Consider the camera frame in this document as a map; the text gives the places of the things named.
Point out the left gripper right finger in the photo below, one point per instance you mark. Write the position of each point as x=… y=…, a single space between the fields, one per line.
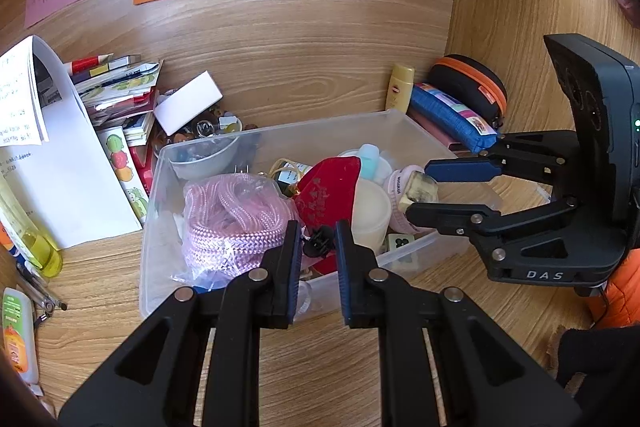
x=443 y=360

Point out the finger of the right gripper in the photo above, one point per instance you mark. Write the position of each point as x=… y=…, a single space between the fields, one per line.
x=455 y=219
x=465 y=169

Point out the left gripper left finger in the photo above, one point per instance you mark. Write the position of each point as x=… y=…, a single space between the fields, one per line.
x=194 y=360

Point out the mahjong tile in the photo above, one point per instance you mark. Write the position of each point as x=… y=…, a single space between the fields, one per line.
x=395 y=244

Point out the small black clip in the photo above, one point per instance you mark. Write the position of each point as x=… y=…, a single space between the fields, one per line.
x=320 y=244

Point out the teal white tube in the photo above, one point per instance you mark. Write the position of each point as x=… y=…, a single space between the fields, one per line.
x=369 y=156

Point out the red velvet pouch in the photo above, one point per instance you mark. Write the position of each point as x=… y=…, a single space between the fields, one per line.
x=325 y=195

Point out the dark green spray bottle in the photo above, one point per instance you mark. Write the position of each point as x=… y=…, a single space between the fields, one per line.
x=287 y=173

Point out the blue patchwork pencil pouch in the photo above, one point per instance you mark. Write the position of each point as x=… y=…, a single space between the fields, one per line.
x=453 y=118

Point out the pink phone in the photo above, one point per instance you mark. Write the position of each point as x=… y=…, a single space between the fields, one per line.
x=451 y=144

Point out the small yellow lotion bottle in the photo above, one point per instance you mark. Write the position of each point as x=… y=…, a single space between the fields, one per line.
x=399 y=88

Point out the black orange zip case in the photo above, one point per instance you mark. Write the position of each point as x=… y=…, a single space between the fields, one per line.
x=472 y=84

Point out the clear plastic storage bin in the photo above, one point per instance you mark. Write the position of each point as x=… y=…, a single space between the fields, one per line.
x=218 y=204

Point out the white small box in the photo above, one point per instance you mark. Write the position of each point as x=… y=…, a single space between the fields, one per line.
x=174 y=111

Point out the yellow-green spray bottle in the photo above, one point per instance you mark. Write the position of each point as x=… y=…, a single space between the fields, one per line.
x=29 y=241

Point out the black pens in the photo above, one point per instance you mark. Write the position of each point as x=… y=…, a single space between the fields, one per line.
x=35 y=287

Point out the stack of booklets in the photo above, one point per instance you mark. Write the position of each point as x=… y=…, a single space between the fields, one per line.
x=121 y=94

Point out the orange-label lotion bottle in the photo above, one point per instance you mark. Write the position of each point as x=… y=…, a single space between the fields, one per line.
x=19 y=334

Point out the white paper notepad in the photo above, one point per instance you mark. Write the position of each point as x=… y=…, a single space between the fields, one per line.
x=50 y=154

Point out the orange sunscreen tube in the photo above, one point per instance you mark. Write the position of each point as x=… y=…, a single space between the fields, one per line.
x=7 y=243

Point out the red striped pen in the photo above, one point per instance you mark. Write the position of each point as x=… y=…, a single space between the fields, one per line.
x=73 y=67

